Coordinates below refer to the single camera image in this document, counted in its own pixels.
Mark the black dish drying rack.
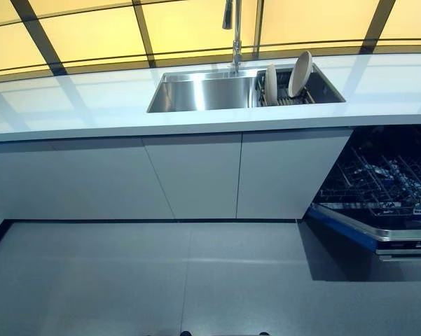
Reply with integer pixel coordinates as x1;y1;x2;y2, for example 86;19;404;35
255;68;317;107

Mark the chrome kitchen faucet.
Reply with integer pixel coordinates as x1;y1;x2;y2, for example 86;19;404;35
221;0;244;76

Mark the wire dishwasher rack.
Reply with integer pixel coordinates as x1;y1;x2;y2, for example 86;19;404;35
320;146;421;220

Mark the cream plate with grey rim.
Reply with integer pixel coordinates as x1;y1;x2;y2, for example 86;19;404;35
287;50;314;99

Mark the yellow window with dark frame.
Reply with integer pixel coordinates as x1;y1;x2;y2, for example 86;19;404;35
0;0;421;85

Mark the cream ceramic plate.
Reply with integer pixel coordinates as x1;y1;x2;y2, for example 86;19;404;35
264;64;278;106

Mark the stainless steel sink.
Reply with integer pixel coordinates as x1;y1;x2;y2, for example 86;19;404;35
146;66;347;114

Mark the white cabinet door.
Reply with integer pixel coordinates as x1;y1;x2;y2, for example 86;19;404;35
0;137;178;222
142;132;243;221
235;127;354;221

